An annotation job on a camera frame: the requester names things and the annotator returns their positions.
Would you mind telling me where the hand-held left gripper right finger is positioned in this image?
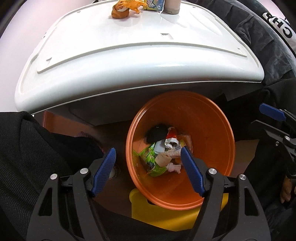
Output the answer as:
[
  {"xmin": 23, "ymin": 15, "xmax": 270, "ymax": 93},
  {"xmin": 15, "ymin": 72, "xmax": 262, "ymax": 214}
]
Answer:
[{"xmin": 180, "ymin": 147, "xmax": 271, "ymax": 241}]

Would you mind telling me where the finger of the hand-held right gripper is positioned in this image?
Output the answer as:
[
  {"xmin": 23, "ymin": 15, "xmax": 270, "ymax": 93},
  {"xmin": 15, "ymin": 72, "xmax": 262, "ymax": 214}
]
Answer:
[
  {"xmin": 252, "ymin": 119, "xmax": 296, "ymax": 149},
  {"xmin": 259, "ymin": 103, "xmax": 296, "ymax": 124}
]

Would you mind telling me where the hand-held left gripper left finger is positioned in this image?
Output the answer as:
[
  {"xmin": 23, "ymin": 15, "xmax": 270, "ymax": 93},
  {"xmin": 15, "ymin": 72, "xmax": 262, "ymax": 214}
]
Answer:
[{"xmin": 27, "ymin": 148, "xmax": 117, "ymax": 241}]

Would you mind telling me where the white wrapper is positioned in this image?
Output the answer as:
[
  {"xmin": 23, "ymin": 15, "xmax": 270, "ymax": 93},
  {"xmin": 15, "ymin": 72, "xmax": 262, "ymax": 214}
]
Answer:
[{"xmin": 157, "ymin": 151, "xmax": 183, "ymax": 174}]

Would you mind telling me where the orange plastic bin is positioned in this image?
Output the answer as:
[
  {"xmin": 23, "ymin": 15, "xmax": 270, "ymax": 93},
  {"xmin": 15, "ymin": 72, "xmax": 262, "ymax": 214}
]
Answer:
[{"xmin": 125, "ymin": 90, "xmax": 236, "ymax": 210}]

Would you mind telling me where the green snack bag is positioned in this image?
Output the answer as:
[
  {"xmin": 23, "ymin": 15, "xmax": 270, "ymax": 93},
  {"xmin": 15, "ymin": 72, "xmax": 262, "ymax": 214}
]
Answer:
[{"xmin": 133, "ymin": 142, "xmax": 168, "ymax": 178}]

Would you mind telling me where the black cloth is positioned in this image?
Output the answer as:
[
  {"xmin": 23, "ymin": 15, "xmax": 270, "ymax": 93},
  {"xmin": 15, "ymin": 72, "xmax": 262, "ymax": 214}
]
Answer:
[{"xmin": 145, "ymin": 124, "xmax": 169, "ymax": 143}]

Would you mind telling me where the person's right hand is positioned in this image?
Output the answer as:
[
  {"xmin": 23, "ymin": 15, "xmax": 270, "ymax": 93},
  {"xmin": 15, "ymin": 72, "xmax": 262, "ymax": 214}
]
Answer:
[{"xmin": 280, "ymin": 175, "xmax": 296, "ymax": 204}]

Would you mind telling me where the yellow plastic container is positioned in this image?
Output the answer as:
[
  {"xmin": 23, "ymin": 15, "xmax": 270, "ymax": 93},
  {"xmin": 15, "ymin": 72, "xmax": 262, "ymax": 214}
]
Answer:
[{"xmin": 129, "ymin": 188, "xmax": 229, "ymax": 232}]

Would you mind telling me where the white storage box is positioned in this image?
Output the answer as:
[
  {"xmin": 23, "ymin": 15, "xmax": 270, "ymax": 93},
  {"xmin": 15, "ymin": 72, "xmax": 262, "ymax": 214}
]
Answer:
[{"xmin": 32, "ymin": 81, "xmax": 262, "ymax": 127}]

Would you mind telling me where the black jacket with white print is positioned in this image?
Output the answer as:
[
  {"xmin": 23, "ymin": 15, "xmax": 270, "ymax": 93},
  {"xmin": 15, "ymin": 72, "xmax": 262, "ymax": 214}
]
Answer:
[{"xmin": 192, "ymin": 0, "xmax": 296, "ymax": 40}]

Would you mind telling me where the white plastic storage box lid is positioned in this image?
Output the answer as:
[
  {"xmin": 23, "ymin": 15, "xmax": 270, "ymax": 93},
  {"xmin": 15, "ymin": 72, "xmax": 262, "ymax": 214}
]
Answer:
[{"xmin": 14, "ymin": 0, "xmax": 265, "ymax": 115}]

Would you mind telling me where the beige paper cup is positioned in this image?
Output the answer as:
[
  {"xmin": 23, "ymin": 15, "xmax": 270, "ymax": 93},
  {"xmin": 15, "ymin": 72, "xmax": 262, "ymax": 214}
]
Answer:
[{"xmin": 164, "ymin": 0, "xmax": 181, "ymax": 14}]

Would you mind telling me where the blue printed carton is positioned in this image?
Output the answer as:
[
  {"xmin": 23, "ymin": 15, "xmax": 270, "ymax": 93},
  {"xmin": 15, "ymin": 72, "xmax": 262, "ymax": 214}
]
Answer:
[{"xmin": 142, "ymin": 0, "xmax": 165, "ymax": 10}]

